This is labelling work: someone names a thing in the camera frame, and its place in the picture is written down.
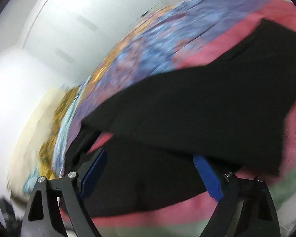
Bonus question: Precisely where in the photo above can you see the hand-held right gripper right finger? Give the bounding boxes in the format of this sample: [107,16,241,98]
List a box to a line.
[192,154,282,237]

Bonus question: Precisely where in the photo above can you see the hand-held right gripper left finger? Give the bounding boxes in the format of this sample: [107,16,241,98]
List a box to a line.
[20,148,108,237]

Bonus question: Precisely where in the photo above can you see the black pants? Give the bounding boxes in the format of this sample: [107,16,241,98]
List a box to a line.
[64,18,296,218]

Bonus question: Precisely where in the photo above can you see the cream mattress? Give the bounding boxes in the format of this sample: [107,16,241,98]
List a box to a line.
[7,86,74,194]

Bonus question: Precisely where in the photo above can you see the colourful printed blanket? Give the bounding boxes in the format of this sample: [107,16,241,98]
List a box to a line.
[22,0,296,237]

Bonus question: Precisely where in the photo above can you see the white wardrobe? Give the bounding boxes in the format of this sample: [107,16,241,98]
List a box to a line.
[0,0,208,99]

